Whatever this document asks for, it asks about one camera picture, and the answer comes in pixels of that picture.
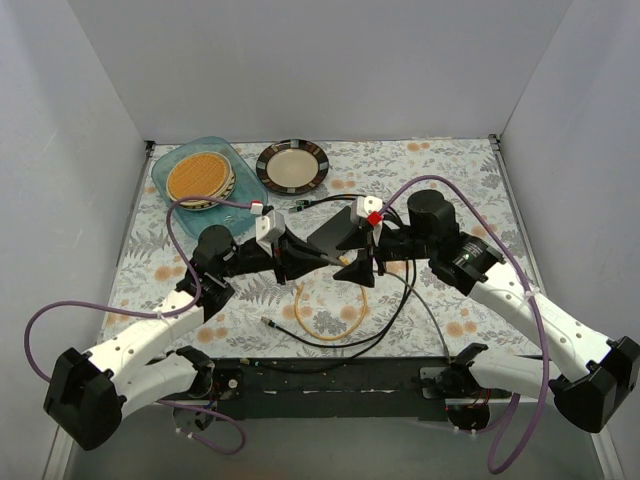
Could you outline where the yellow ethernet cable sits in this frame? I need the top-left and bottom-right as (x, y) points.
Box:
(294, 257), (371, 342)

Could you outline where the black network switch box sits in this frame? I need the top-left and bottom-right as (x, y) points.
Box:
(307, 206), (355, 258)

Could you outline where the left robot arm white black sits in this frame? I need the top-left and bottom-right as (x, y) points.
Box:
(44, 217), (330, 451)

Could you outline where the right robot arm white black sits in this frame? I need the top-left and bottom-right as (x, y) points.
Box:
(334, 190), (639, 433)

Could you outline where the floral tablecloth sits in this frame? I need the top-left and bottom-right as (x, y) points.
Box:
(99, 139), (537, 358)

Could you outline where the blue plastic tray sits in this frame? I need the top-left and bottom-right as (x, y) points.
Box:
(151, 137), (268, 239)

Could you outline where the dark rimmed ceramic plate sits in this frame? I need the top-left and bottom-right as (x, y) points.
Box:
(255, 139), (330, 196)

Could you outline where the orange woven round plate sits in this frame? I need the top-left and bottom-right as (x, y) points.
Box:
(166, 152), (236, 201)

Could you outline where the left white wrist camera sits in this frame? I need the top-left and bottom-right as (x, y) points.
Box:
(255, 210), (286, 256)

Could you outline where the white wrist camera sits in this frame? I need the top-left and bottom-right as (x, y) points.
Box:
(255, 210), (286, 256)
(350, 196), (384, 244)

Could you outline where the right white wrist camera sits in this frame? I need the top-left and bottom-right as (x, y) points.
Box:
(350, 196), (384, 244)

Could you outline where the black cable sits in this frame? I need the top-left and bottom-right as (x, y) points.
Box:
(260, 193), (419, 362)

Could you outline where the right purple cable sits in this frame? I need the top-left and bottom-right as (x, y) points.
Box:
(379, 174), (551, 475)

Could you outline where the purple cable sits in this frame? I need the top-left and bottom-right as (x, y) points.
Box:
(23, 197), (264, 455)
(379, 174), (551, 475)

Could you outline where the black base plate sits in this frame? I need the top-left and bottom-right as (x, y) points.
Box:
(154, 355), (506, 421)

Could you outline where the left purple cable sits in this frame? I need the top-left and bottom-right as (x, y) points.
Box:
(23, 197), (264, 455)

